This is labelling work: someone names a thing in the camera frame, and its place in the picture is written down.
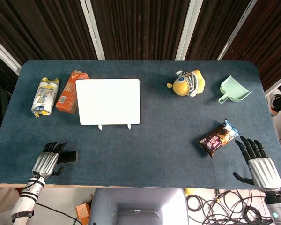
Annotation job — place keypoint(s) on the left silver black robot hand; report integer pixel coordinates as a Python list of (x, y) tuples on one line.
[(45, 162)]

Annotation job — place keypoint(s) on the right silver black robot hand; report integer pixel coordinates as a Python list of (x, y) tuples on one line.
[(263, 167)]

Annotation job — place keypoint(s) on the small black block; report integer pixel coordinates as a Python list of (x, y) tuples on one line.
[(68, 157)]

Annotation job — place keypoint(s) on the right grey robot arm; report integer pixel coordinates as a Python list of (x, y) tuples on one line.
[(275, 206)]

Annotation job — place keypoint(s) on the white rectangular board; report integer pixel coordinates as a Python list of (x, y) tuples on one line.
[(108, 102)]

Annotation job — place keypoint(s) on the dark chocolate snack bag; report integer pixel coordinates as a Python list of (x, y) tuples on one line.
[(217, 138)]

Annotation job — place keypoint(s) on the orange block on floor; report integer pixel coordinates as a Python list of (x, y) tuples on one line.
[(83, 212)]

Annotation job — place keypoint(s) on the white yellow tissue pack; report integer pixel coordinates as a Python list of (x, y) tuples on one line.
[(45, 96)]

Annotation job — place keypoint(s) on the person's shoe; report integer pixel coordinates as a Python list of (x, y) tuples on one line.
[(277, 103)]

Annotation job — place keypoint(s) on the orange snack box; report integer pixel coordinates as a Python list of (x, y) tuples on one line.
[(70, 92)]

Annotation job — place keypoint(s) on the mint green dustpan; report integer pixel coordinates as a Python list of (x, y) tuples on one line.
[(233, 90)]

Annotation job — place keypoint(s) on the blue table cloth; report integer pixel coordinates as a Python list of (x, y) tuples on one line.
[(140, 150)]

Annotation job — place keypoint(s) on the grey robot torso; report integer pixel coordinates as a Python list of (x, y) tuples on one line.
[(138, 206)]

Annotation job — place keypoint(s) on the yellow striped plush toy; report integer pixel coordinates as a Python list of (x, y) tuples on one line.
[(188, 82)]

